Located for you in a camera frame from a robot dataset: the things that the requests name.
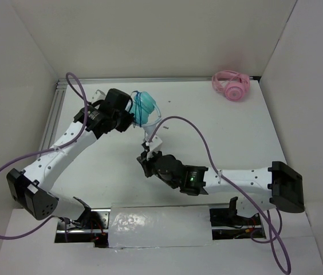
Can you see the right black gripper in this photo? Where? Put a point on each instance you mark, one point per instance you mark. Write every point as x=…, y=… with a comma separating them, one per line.
x=145, y=163

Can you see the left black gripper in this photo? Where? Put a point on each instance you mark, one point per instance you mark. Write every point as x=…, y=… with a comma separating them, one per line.
x=127, y=119

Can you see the teal cat-ear headphones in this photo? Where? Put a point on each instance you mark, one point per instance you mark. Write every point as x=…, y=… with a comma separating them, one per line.
x=147, y=113

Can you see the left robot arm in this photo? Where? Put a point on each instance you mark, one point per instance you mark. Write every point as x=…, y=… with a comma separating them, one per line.
x=32, y=186

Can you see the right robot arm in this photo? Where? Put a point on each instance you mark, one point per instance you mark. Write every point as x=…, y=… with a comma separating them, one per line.
x=276, y=187

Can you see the pink headphones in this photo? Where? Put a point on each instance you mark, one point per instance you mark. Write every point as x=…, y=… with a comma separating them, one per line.
x=232, y=85

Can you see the white foil cover plate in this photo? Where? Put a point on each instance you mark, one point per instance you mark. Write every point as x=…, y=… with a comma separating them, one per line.
x=160, y=227

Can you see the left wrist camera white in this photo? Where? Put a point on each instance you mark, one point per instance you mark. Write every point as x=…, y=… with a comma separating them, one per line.
x=98, y=95

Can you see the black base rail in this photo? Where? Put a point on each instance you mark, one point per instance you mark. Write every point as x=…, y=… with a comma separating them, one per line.
x=96, y=231

